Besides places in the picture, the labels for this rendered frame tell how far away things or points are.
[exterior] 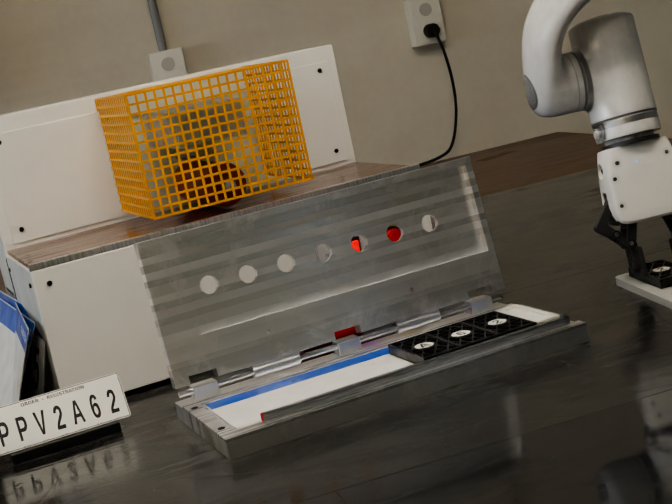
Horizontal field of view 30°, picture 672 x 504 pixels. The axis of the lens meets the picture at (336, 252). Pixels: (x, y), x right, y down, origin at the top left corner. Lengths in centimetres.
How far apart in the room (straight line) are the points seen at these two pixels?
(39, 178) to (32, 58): 139
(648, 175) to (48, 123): 83
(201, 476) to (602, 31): 75
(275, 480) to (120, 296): 48
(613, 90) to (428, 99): 180
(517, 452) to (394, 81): 228
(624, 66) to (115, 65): 182
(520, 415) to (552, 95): 49
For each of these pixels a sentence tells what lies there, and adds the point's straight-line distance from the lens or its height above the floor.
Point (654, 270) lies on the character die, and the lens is 165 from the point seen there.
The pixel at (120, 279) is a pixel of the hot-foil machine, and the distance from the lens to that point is 162.
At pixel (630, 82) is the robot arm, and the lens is 162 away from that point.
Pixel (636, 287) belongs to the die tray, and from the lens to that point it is 163.
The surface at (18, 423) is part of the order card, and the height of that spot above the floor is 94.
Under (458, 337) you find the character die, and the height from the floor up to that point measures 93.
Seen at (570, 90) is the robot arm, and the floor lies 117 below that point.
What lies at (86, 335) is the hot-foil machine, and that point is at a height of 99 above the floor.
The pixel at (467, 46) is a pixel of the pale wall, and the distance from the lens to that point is 343.
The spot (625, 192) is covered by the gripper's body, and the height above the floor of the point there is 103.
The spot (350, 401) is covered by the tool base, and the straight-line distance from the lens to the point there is 134.
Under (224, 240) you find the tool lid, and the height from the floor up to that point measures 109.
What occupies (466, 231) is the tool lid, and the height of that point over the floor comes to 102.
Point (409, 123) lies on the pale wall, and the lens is 337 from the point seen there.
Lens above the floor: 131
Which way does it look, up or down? 10 degrees down
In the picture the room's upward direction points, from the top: 12 degrees counter-clockwise
